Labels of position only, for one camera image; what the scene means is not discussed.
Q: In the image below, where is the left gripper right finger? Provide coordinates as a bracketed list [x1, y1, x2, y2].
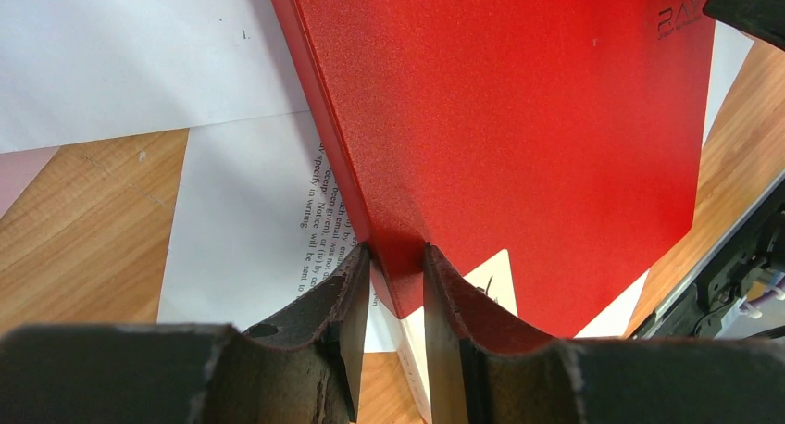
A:
[424, 245, 784, 423]

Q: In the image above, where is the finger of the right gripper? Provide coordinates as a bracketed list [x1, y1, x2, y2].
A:
[703, 0, 784, 50]

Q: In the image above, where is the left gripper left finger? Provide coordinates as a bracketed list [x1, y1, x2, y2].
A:
[1, 244, 371, 423]

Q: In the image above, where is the red folder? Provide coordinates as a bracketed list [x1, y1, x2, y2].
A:
[271, 0, 715, 337]

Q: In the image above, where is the printed paper sheet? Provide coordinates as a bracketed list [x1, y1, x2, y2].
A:
[156, 22, 755, 424]
[1, 0, 306, 153]

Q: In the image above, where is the pink paper sheet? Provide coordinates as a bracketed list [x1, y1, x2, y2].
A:
[0, 146, 59, 218]

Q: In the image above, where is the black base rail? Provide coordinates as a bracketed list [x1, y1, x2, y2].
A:
[631, 174, 784, 339]

